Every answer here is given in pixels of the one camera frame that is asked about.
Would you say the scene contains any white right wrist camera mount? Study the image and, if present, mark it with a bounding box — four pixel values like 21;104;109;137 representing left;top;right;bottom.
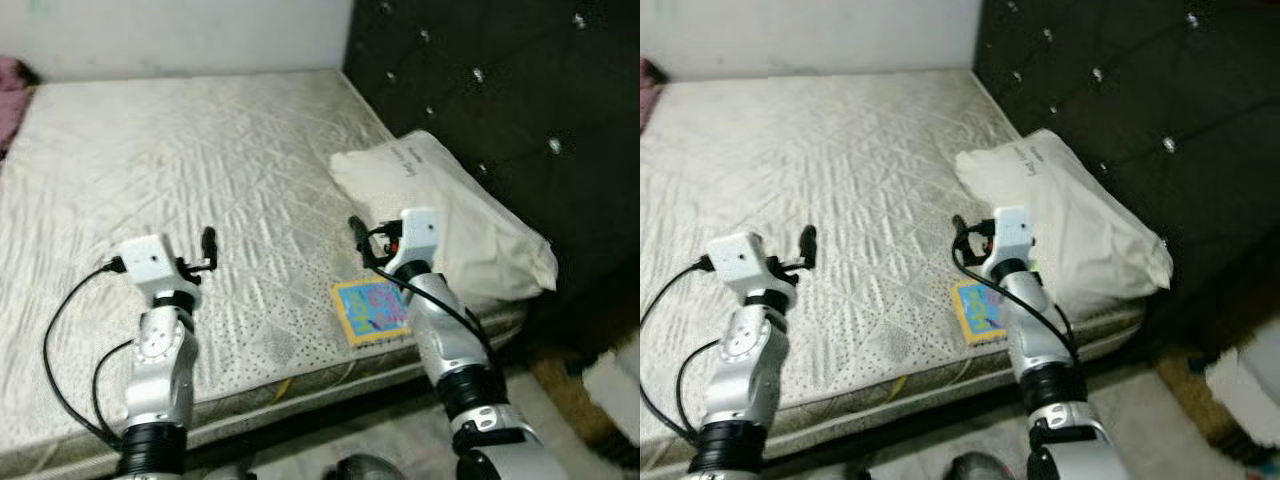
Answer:
992;207;1036;273
397;208;441;276

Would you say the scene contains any yellow-framed colourful puzzle board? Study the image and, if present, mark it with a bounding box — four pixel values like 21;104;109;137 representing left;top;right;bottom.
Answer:
950;280;1011;346
330;278;413;348

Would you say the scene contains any brown floor mat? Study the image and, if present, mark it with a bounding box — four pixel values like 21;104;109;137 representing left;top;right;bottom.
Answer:
527;350;606;446
1155;350;1241;446

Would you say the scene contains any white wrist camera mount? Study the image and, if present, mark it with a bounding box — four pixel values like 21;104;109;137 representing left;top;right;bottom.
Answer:
992;207;1036;273
118;236;179;299
705;232;769;299
397;208;441;276

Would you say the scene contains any grey robot right leg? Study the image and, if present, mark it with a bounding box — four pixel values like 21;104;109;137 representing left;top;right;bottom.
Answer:
333;453;403;480
945;452;1006;480

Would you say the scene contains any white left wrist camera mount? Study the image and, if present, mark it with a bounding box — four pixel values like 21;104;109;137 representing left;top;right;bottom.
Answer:
705;232;769;299
118;236;179;299

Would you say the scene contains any dark bed base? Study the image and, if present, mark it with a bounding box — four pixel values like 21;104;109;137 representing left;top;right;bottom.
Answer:
660;320;1201;480
40;320;601;480

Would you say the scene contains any beige quilted mattress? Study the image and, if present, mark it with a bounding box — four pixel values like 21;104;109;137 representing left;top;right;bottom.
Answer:
0;68;526;471
640;68;1146;471

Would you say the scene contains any white pillow with text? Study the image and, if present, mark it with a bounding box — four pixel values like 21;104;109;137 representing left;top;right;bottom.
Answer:
953;128;1173;306
328;130;559;306

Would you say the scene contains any short black left arm cable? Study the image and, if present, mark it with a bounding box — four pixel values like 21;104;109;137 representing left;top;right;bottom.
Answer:
90;338;141;446
675;338;731;446

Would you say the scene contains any pink cartoon mouse blanket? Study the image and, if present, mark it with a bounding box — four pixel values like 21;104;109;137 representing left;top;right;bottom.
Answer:
0;55;41;161
640;58;669;131

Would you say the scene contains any black tufted headboard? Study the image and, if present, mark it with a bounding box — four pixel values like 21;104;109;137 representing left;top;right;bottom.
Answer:
343;0;641;351
972;0;1280;351

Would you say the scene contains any long black left arm cable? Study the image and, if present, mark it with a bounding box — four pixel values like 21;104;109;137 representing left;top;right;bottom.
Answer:
42;257;126;451
640;255;713;451

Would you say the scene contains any white box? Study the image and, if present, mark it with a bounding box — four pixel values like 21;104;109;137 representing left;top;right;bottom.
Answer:
583;350;641;446
1205;345;1280;451

